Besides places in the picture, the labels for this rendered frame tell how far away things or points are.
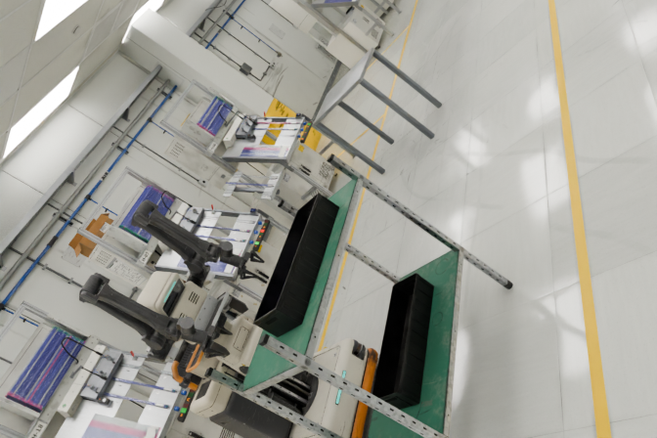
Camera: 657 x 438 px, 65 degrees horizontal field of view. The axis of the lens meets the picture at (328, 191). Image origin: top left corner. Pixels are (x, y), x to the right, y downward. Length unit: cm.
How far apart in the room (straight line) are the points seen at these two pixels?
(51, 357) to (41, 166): 288
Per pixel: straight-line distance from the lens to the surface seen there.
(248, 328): 282
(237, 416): 299
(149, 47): 762
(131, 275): 488
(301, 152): 582
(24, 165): 653
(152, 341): 250
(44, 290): 594
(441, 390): 213
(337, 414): 291
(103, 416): 403
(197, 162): 568
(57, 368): 419
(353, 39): 835
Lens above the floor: 163
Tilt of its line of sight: 16 degrees down
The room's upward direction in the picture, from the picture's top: 55 degrees counter-clockwise
